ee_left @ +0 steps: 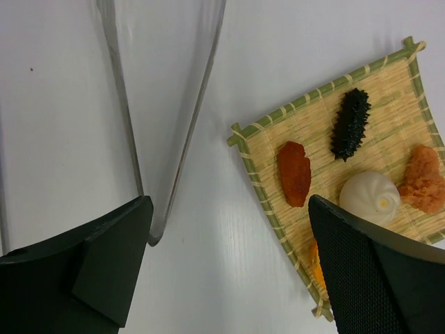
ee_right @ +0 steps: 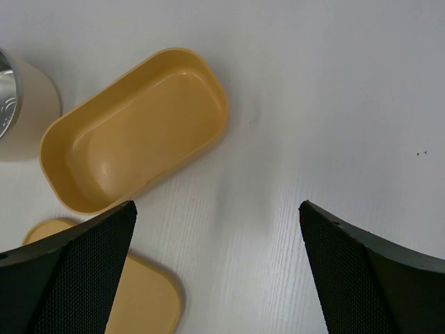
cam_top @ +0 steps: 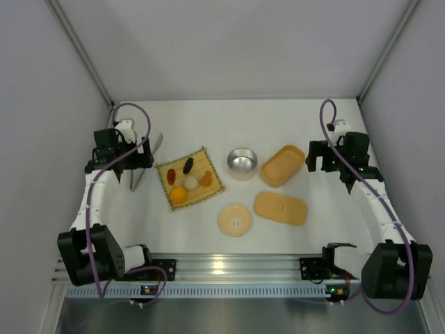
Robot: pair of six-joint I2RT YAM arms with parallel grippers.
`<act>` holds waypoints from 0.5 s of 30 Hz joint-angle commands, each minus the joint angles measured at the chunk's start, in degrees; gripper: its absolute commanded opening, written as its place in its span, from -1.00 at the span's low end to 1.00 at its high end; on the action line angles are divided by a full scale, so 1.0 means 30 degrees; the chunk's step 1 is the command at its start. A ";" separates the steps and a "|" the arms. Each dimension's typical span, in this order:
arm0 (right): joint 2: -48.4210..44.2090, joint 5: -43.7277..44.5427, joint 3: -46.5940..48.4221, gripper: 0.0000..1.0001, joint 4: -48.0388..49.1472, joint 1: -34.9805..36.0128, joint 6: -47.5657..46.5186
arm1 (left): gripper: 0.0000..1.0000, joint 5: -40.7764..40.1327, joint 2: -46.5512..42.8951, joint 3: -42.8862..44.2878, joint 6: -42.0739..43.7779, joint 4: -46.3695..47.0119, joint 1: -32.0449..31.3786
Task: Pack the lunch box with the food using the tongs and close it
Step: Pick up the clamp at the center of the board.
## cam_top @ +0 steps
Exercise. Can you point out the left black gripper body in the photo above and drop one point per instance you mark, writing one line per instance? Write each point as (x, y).
(138, 159)

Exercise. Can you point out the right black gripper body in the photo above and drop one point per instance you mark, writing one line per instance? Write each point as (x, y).
(318, 157)

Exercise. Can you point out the red-brown sausage food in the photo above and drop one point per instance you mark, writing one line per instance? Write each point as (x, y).
(171, 176)

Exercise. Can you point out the black spiky food piece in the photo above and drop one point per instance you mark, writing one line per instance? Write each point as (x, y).
(188, 165)

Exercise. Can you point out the orange fried food piece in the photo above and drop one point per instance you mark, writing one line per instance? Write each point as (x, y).
(206, 179)

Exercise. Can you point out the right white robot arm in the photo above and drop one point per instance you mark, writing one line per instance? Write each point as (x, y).
(397, 266)

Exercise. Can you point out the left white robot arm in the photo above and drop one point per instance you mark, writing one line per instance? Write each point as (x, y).
(69, 248)

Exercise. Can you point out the beige oval lunch box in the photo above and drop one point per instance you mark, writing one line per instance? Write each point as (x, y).
(282, 166)

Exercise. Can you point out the beige oval lunch box lid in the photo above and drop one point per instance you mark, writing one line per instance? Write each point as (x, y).
(280, 208)

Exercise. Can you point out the round metal-lined container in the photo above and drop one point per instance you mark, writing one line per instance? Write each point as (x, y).
(242, 164)

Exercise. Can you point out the orange fruit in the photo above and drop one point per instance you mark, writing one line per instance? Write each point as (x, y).
(179, 195)

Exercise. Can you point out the white rice ball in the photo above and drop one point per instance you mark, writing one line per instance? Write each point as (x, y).
(190, 183)

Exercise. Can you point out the bamboo mat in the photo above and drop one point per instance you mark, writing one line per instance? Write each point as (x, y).
(202, 163)

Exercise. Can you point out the round beige lid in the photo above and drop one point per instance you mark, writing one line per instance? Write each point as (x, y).
(235, 220)

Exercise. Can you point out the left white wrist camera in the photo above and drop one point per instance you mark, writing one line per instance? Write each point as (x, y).
(126, 128)

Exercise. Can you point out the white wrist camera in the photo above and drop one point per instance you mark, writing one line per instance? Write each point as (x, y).
(126, 128)
(338, 128)

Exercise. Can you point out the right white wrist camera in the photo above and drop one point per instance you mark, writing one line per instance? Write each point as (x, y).
(338, 128)

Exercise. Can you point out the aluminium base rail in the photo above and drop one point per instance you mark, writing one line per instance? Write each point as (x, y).
(195, 268)

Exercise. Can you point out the slotted grey cable duct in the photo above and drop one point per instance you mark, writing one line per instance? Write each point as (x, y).
(219, 291)

